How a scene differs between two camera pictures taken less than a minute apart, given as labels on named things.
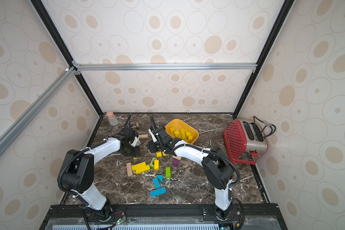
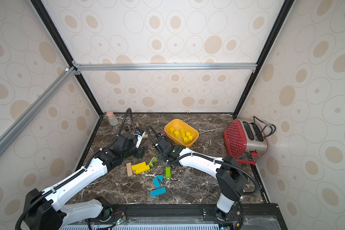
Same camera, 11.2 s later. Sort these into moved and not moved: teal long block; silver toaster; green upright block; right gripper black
Moved: right gripper black
Not moved: teal long block; silver toaster; green upright block
